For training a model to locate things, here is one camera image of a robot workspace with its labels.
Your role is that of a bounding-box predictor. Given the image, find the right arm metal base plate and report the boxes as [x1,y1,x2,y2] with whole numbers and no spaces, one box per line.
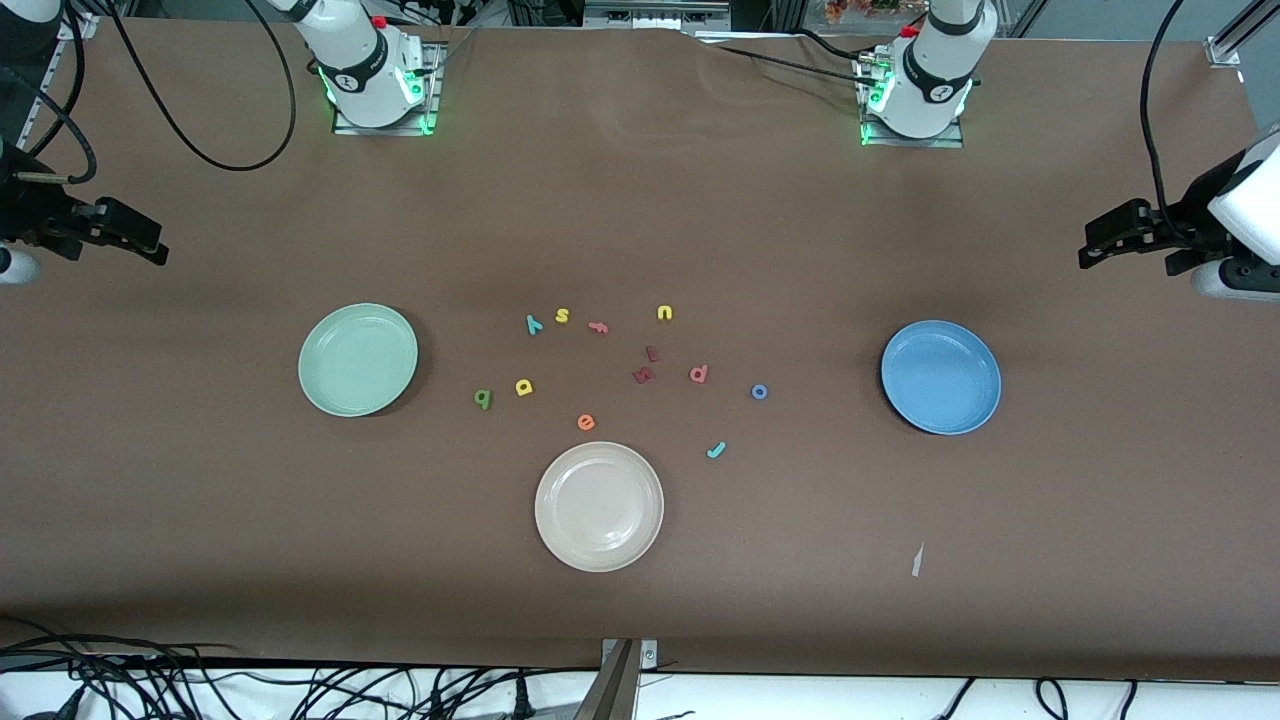
[333,40,442,136]

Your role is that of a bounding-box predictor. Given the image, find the brown table cover sheet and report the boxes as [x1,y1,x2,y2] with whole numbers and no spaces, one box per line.
[0,18,1280,681]

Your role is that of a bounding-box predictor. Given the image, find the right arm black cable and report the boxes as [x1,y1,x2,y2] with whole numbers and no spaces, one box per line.
[15,0,298,186]

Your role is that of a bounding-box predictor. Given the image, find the aluminium profile bracket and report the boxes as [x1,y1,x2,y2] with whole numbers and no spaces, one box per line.
[575,638,658,720]

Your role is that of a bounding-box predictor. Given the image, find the orange flowers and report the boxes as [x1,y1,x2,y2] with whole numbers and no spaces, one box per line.
[825,0,901,26]

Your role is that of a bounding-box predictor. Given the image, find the black cable on table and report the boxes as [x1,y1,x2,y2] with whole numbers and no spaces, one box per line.
[690,28,886,89]

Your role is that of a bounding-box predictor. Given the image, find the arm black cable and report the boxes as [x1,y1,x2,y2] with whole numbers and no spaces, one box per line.
[1140,0,1191,241]
[15,0,298,186]

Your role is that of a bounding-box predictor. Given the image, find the aluminium table edge rail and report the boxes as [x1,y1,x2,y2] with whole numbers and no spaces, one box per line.
[18,40,67,156]

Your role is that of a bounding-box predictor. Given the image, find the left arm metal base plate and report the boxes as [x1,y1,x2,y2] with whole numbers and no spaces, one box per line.
[860,55,966,149]

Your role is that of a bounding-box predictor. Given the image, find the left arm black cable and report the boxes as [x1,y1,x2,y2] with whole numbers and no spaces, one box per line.
[1140,0,1191,241]

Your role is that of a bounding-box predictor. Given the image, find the green plate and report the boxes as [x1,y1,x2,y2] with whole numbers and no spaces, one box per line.
[298,303,419,418]

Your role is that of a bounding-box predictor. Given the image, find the beige plate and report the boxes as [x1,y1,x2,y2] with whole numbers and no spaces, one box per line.
[534,441,665,573]

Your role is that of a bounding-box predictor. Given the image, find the blue plate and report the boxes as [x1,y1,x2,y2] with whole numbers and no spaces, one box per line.
[880,320,1002,436]

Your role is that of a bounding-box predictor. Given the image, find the grey device box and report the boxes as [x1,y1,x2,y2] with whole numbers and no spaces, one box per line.
[585,0,731,31]

